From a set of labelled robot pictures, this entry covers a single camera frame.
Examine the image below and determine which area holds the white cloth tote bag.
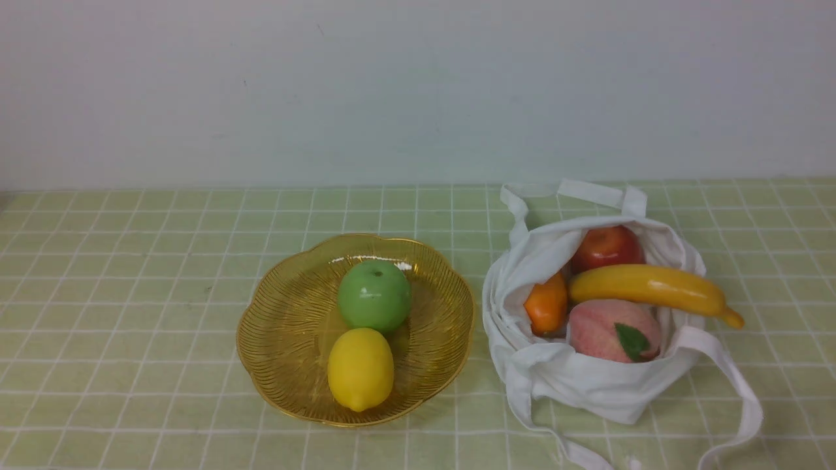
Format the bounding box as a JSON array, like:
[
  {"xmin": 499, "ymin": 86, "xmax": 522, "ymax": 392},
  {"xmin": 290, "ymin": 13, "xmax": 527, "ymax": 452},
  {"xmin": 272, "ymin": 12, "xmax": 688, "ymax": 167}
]
[{"xmin": 483, "ymin": 180, "xmax": 764, "ymax": 469}]

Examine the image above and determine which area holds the yellow banana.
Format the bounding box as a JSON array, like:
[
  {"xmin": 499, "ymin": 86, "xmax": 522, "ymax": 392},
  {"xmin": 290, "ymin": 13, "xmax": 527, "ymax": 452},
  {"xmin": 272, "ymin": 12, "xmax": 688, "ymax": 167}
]
[{"xmin": 568, "ymin": 264, "xmax": 745, "ymax": 328}]

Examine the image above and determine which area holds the orange fruit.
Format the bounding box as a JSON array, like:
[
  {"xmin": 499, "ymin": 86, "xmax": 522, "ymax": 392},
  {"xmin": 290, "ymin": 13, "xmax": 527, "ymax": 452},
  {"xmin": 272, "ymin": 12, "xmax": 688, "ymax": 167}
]
[{"xmin": 524, "ymin": 271, "xmax": 568, "ymax": 338}]

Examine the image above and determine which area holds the green apple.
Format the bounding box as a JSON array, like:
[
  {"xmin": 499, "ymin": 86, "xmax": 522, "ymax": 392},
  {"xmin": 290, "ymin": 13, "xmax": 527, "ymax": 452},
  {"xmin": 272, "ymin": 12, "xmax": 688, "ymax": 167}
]
[{"xmin": 338, "ymin": 260, "xmax": 412, "ymax": 334}]

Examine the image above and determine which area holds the yellow lemon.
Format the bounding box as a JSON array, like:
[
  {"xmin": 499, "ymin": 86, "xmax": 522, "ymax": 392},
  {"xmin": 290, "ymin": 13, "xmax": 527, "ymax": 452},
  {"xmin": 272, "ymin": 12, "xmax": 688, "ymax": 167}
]
[{"xmin": 327, "ymin": 328, "xmax": 394, "ymax": 413}]

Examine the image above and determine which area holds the amber ribbed glass bowl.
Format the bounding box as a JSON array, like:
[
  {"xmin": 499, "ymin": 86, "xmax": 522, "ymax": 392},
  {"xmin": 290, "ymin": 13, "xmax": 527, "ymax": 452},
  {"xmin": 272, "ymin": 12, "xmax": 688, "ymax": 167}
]
[{"xmin": 236, "ymin": 233, "xmax": 477, "ymax": 428}]

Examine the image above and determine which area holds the red apple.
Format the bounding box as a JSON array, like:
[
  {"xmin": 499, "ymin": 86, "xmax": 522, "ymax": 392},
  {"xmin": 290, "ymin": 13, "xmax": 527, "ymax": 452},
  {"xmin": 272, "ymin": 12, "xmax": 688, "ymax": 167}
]
[{"xmin": 570, "ymin": 225, "xmax": 645, "ymax": 274}]

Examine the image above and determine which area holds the pink peach with leaf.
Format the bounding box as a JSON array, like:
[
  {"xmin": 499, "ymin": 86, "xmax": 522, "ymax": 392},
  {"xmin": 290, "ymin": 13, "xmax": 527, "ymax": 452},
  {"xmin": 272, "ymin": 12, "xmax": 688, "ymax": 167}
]
[{"xmin": 568, "ymin": 300, "xmax": 661, "ymax": 364}]

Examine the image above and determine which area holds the green checkered tablecloth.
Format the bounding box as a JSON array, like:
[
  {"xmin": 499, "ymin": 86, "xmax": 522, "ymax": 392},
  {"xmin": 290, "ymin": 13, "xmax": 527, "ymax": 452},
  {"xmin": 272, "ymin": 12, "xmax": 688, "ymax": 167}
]
[{"xmin": 1, "ymin": 178, "xmax": 835, "ymax": 469}]

